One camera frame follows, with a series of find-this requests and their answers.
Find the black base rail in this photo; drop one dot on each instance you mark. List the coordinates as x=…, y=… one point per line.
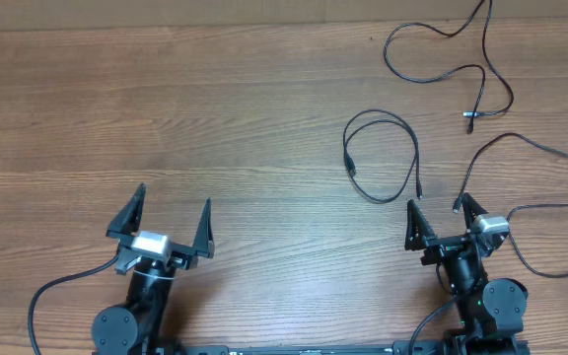
x=308, y=350

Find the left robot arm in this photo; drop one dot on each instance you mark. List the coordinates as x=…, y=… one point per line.
x=133, y=326

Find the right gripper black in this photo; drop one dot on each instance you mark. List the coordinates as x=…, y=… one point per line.
x=419, y=236

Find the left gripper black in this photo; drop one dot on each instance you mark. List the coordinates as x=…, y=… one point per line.
x=202, y=245

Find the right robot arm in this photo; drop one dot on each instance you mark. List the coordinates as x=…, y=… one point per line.
x=491, y=311

